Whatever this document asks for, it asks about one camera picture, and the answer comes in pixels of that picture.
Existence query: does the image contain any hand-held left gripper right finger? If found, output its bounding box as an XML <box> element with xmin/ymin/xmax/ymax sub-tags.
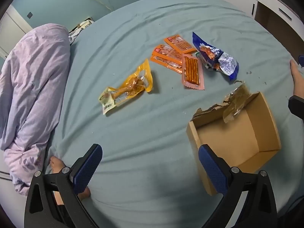
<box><xmin>199</xmin><ymin>144</ymin><xmax>277</xmax><ymax>228</ymax></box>

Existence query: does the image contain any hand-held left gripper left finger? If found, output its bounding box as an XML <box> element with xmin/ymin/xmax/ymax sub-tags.
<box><xmin>24</xmin><ymin>144</ymin><xmax>103</xmax><ymax>228</ymax></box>

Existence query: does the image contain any person's right hand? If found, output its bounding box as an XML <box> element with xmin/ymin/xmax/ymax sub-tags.
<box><xmin>290</xmin><ymin>59</ymin><xmax>304</xmax><ymax>98</ymax></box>

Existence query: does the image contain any person's bare foot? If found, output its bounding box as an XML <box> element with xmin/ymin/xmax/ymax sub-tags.
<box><xmin>49</xmin><ymin>156</ymin><xmax>91</xmax><ymax>207</ymax></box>

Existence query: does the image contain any torn cardboard box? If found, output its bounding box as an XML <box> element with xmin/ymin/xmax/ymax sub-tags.
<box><xmin>186</xmin><ymin>81</ymin><xmax>282</xmax><ymax>196</ymax></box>

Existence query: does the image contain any teal bed sheet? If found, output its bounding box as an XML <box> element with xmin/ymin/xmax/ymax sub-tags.
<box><xmin>44</xmin><ymin>0</ymin><xmax>304</xmax><ymax>228</ymax></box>

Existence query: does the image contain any blue snack bag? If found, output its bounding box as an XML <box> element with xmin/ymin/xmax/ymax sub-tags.
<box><xmin>192</xmin><ymin>32</ymin><xmax>239</xmax><ymax>81</ymax></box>

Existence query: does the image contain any yellow chicken snack packet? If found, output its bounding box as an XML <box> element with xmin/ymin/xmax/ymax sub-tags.
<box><xmin>98</xmin><ymin>59</ymin><xmax>154</xmax><ymax>116</ymax></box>

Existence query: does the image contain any pink snack stick packet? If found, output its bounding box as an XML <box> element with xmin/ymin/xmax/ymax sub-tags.
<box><xmin>181</xmin><ymin>53</ymin><xmax>205</xmax><ymax>91</ymax></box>

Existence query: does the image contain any purple quilt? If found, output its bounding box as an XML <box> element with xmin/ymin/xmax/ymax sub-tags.
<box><xmin>0</xmin><ymin>23</ymin><xmax>72</xmax><ymax>196</ymax></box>

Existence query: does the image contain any orange snack packet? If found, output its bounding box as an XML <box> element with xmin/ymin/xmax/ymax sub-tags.
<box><xmin>163</xmin><ymin>35</ymin><xmax>197</xmax><ymax>54</ymax></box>
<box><xmin>150</xmin><ymin>55</ymin><xmax>183</xmax><ymax>74</ymax></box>
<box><xmin>153</xmin><ymin>44</ymin><xmax>183</xmax><ymax>60</ymax></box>

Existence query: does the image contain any patterned pillow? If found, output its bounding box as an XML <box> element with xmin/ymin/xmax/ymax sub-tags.
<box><xmin>69</xmin><ymin>17</ymin><xmax>95</xmax><ymax>44</ymax></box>

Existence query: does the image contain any white door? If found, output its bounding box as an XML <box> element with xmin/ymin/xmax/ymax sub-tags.
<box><xmin>0</xmin><ymin>5</ymin><xmax>32</xmax><ymax>60</ymax></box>

